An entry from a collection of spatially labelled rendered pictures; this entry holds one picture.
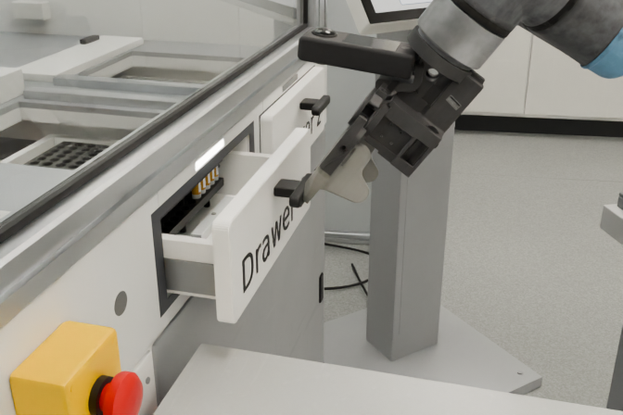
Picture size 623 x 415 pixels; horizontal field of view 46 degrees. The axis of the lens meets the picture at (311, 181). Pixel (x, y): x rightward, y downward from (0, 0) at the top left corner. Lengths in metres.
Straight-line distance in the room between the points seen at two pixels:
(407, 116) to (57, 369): 0.38
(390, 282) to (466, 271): 0.68
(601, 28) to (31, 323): 0.53
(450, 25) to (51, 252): 0.39
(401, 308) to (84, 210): 1.40
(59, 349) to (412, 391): 0.34
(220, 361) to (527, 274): 1.86
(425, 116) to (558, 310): 1.70
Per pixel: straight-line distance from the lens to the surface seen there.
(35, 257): 0.54
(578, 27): 0.71
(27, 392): 0.54
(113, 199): 0.62
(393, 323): 1.92
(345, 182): 0.74
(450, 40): 0.68
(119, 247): 0.65
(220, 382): 0.75
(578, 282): 2.54
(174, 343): 0.79
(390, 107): 0.70
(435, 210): 1.84
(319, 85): 1.20
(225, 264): 0.69
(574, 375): 2.11
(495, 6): 0.67
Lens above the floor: 1.22
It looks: 23 degrees down
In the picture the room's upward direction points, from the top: straight up
